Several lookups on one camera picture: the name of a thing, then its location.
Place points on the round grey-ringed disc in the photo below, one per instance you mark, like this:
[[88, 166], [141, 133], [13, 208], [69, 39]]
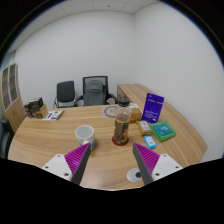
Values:
[[108, 111]]

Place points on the small dark brown box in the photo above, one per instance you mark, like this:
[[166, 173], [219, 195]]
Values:
[[27, 109]]

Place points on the black sofa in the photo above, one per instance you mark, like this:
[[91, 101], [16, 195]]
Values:
[[4, 138]]

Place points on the large dark brown box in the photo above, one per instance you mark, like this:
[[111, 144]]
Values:
[[39, 108]]

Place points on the purple standing card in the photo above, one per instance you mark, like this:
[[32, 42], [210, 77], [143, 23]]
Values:
[[152, 107]]

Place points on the white mug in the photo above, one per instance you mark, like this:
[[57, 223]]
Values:
[[84, 133]]

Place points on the white printed leaflet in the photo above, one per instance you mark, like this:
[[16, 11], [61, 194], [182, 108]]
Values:
[[52, 115]]

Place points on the small blue box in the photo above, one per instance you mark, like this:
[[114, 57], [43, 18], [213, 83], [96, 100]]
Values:
[[150, 142]]

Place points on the small white round disc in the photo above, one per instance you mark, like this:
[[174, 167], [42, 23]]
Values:
[[132, 175]]

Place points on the flat round red coaster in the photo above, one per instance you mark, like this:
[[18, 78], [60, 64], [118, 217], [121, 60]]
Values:
[[115, 142]]

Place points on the clear black-capped drink bottle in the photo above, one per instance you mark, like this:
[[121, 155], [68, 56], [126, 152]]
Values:
[[121, 128]]

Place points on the black office chair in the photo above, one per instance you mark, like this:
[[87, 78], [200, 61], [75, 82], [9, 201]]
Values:
[[65, 91]]

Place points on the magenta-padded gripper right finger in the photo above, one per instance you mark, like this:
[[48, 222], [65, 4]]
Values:
[[146, 159]]

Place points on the wooden side desk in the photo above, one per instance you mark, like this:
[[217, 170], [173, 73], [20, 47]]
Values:
[[133, 91]]

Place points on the tan white-labelled box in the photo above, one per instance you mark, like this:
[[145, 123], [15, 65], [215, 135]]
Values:
[[144, 127]]

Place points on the grey mesh office chair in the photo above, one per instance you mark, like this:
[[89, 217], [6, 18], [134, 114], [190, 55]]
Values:
[[95, 91]]

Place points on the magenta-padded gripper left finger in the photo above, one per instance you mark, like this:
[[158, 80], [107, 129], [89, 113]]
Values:
[[77, 159]]

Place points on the green flat box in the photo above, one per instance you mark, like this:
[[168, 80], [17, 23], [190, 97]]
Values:
[[162, 130]]

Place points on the wooden glass-door cabinet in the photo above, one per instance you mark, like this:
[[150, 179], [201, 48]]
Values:
[[11, 100]]

